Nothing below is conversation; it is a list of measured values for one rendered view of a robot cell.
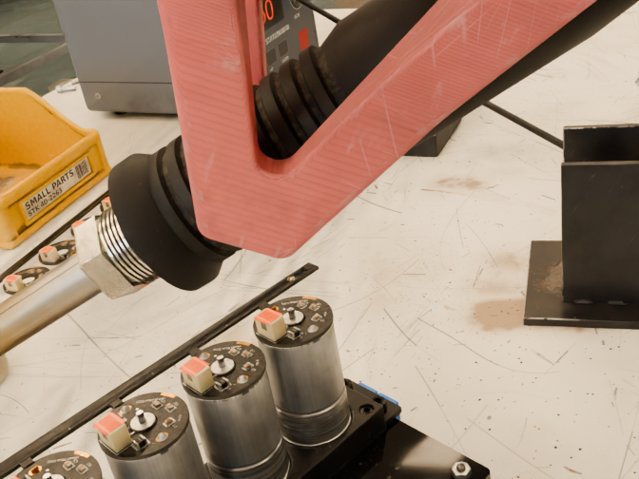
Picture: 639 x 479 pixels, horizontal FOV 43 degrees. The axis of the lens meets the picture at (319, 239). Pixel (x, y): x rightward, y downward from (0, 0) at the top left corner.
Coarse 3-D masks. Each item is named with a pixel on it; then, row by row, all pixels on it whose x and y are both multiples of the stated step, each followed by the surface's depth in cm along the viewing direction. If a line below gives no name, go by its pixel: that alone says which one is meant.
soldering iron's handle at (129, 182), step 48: (384, 0) 12; (432, 0) 11; (624, 0) 11; (336, 48) 12; (384, 48) 11; (288, 96) 12; (336, 96) 12; (480, 96) 12; (288, 144) 12; (144, 192) 13; (144, 240) 12; (192, 240) 13; (192, 288) 13
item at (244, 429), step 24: (264, 384) 24; (192, 408) 24; (216, 408) 23; (240, 408) 23; (264, 408) 24; (216, 432) 23; (240, 432) 23; (264, 432) 24; (216, 456) 24; (240, 456) 24; (264, 456) 24
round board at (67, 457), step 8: (48, 456) 22; (56, 456) 22; (64, 456) 21; (72, 456) 21; (80, 456) 21; (88, 456) 21; (32, 464) 21; (40, 464) 21; (48, 464) 21; (56, 464) 21; (64, 464) 21; (72, 464) 21; (80, 464) 21; (88, 464) 21; (96, 464) 21; (24, 472) 21; (40, 472) 21; (48, 472) 21; (56, 472) 21; (64, 472) 21; (72, 472) 21; (80, 472) 21; (88, 472) 21; (96, 472) 21
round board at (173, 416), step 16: (128, 400) 23; (144, 400) 23; (160, 400) 23; (176, 400) 23; (128, 416) 22; (160, 416) 22; (176, 416) 22; (128, 432) 22; (160, 432) 22; (176, 432) 22; (128, 448) 21; (144, 448) 21; (160, 448) 21
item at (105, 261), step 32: (96, 224) 13; (96, 256) 13; (128, 256) 13; (32, 288) 14; (64, 288) 14; (96, 288) 14; (128, 288) 13; (0, 320) 14; (32, 320) 14; (0, 352) 15
